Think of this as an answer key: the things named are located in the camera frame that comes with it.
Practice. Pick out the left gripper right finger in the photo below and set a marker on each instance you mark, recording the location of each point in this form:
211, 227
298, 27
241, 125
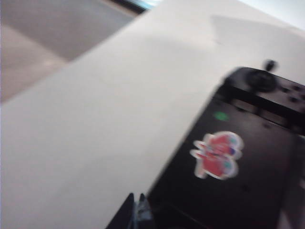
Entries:
144, 212

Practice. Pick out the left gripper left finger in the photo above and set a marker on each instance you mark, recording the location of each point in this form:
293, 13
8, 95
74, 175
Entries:
124, 214

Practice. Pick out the black remote control with sticker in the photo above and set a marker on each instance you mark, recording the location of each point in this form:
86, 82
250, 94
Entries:
238, 195

